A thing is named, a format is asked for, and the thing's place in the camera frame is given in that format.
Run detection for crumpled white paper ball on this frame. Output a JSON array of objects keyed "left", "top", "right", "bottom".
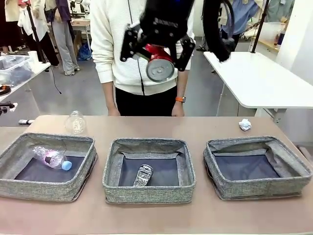
[{"left": 238, "top": 118, "right": 252, "bottom": 132}]

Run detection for white work table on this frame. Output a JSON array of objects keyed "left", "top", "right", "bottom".
[{"left": 0, "top": 55, "right": 51, "bottom": 102}]

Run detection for person's left forearm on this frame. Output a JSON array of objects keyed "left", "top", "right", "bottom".
[{"left": 177, "top": 70, "right": 189, "bottom": 98}]

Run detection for clear plastic storage box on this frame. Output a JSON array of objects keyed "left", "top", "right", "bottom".
[{"left": 0, "top": 55, "right": 33, "bottom": 87}]

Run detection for black tripod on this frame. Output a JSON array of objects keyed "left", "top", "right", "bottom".
[{"left": 24, "top": 0, "right": 62, "bottom": 95}]

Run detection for background person blue shirt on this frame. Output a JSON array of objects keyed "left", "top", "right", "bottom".
[{"left": 221, "top": 0, "right": 260, "bottom": 42}]

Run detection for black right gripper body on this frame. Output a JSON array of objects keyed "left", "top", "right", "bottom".
[{"left": 140, "top": 0, "right": 196, "bottom": 49}]

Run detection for white side table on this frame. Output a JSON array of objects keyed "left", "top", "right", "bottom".
[{"left": 203, "top": 50, "right": 313, "bottom": 123}]

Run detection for person's white knit sweater torso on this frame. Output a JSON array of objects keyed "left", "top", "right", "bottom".
[{"left": 89, "top": 0, "right": 196, "bottom": 96}]

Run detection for black stand pole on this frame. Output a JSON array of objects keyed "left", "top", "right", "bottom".
[{"left": 251, "top": 0, "right": 270, "bottom": 54}]

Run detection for person's left hand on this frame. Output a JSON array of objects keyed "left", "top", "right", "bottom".
[{"left": 171, "top": 101, "right": 185, "bottom": 117}]

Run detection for person's black trousers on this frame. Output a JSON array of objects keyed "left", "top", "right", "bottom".
[{"left": 114, "top": 84, "right": 179, "bottom": 117}]

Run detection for person's right hand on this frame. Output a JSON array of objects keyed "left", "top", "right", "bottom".
[{"left": 107, "top": 106, "right": 121, "bottom": 117}]

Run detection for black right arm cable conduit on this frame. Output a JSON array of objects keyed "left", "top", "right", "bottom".
[{"left": 202, "top": 0, "right": 236, "bottom": 62}]

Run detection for black clamp with white tip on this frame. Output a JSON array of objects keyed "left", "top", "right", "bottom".
[{"left": 0, "top": 101, "right": 18, "bottom": 114}]

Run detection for background person grey trousers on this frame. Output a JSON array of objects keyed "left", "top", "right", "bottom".
[{"left": 45, "top": 0, "right": 81, "bottom": 76}]

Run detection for plastic bottle with blue cap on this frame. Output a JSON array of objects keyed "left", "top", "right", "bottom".
[{"left": 31, "top": 145, "right": 73, "bottom": 171}]

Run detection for blue plastic bag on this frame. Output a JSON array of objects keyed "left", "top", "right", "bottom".
[{"left": 77, "top": 43, "right": 93, "bottom": 62}]

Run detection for grey fabric basket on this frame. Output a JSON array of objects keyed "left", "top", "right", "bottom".
[
  {"left": 202, "top": 136, "right": 313, "bottom": 201},
  {"left": 102, "top": 137, "right": 197, "bottom": 204},
  {"left": 0, "top": 132, "right": 98, "bottom": 203}
]

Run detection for background person beige top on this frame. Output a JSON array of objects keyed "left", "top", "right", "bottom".
[{"left": 17, "top": 0, "right": 60, "bottom": 67}]

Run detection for white paper cup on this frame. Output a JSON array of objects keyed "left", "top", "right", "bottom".
[{"left": 27, "top": 50, "right": 40, "bottom": 65}]

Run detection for crushed red soda can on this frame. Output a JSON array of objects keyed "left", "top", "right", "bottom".
[{"left": 139, "top": 43, "right": 177, "bottom": 83}]

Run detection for person's right forearm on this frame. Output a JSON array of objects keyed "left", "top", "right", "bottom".
[{"left": 101, "top": 82, "right": 118, "bottom": 111}]

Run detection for crushed black soda can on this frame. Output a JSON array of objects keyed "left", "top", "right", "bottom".
[{"left": 133, "top": 164, "right": 154, "bottom": 188}]

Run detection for clear transparent jar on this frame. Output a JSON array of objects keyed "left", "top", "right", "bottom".
[{"left": 64, "top": 110, "right": 88, "bottom": 135}]

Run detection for black earphone cable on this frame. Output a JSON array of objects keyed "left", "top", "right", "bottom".
[{"left": 127, "top": 0, "right": 145, "bottom": 96}]

